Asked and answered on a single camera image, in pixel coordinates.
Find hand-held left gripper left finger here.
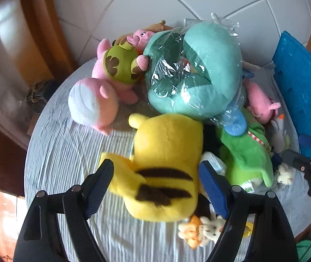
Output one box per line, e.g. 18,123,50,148
13,158,115,262

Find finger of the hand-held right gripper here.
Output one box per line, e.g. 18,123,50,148
282,150,311,173
299,134,311,151

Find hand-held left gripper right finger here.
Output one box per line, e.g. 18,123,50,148
199,160,299,262

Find blue plastic crate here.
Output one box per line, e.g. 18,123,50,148
272,31,311,164

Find yellow plush toy brown stripes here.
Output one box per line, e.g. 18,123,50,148
99,113,204,222

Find pink pig plush green shirt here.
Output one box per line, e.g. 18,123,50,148
92,29,156,105

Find teal plush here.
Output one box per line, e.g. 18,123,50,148
144,13,247,127

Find small white bunny plush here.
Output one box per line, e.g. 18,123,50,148
275,162,296,186

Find white goose plush toy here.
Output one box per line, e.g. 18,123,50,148
270,113,288,153

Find green frog plush toy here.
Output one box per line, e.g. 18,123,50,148
215,108,274,194

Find small cream orange plush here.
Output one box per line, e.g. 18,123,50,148
178,215,227,249

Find light blue pacifier toy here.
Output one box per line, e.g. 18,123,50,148
223,109,247,135

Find green cloth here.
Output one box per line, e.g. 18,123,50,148
294,239,311,262

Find pink pig plush red dress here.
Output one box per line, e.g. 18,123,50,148
244,78,281,124

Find pink plush white face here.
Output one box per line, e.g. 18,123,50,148
69,77,120,135

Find white grey plush toy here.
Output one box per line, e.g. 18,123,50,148
211,12,261,73

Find dark wooden cabinet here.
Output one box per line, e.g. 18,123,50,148
0,120,33,197

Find black box with ribbon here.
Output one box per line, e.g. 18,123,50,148
22,80,53,107

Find white sheer curtain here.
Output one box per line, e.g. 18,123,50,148
0,5,41,131

